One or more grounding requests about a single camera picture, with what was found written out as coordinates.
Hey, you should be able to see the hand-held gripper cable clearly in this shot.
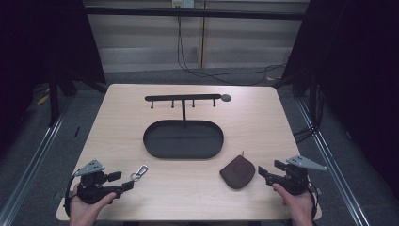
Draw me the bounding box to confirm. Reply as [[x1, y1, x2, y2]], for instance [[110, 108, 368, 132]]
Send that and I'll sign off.
[[308, 180, 322, 221], [63, 173, 83, 218]]

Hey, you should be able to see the black metal stand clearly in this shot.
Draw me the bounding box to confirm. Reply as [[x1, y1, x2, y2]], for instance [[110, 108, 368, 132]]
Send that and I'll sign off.
[[48, 70, 61, 128]]

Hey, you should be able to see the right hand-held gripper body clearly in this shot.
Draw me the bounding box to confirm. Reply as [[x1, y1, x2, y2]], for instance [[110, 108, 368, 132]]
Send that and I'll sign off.
[[265, 154, 327, 196]]

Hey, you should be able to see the white wall socket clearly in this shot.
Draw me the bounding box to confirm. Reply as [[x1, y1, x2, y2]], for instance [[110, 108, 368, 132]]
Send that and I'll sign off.
[[171, 0, 196, 9]]

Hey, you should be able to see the black key rack with tray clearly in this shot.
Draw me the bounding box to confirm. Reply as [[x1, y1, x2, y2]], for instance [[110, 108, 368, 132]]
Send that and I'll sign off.
[[142, 93, 233, 160]]

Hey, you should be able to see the dark curtain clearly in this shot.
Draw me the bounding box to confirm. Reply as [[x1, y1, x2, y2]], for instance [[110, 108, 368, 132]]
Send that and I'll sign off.
[[272, 0, 399, 192], [0, 0, 106, 154]]

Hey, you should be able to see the silver carabiner keychain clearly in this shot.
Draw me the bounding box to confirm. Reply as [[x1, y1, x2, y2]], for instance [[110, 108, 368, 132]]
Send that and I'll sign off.
[[130, 164, 149, 183]]

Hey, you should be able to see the right hand-held gripper cable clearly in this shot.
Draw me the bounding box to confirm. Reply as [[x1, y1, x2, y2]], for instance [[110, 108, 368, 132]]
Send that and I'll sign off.
[[308, 180, 322, 221]]

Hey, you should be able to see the person's right hand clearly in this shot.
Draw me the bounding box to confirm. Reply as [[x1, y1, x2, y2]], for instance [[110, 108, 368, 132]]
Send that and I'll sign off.
[[272, 183, 314, 226]]

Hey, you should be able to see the bundle of black floor cables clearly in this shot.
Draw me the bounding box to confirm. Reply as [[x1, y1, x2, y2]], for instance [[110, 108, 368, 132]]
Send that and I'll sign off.
[[292, 84, 326, 145]]

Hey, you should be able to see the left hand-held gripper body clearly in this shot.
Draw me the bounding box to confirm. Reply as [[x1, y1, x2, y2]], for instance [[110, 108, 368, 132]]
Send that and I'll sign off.
[[73, 159, 126, 205]]

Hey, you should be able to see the black cable along wall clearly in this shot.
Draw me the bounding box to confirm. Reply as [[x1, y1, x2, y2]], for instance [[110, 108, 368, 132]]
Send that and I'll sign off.
[[176, 16, 288, 87]]

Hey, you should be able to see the person's left hand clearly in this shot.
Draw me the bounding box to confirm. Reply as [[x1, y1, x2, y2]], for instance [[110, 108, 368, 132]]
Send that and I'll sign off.
[[69, 184, 118, 226]]

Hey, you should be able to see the black horizontal bar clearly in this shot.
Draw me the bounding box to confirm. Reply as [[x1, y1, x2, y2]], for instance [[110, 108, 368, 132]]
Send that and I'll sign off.
[[84, 7, 311, 22]]

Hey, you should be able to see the left hand-held gripper cable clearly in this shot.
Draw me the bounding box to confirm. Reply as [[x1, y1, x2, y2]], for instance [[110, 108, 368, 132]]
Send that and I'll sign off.
[[63, 173, 83, 218]]

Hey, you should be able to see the metal floor rail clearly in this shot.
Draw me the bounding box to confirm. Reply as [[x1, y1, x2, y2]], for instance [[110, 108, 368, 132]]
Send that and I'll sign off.
[[295, 97, 373, 226], [0, 95, 73, 226]]

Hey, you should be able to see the brown zip pouch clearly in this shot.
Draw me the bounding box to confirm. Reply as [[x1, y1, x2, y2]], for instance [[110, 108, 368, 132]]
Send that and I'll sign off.
[[219, 150, 257, 190]]

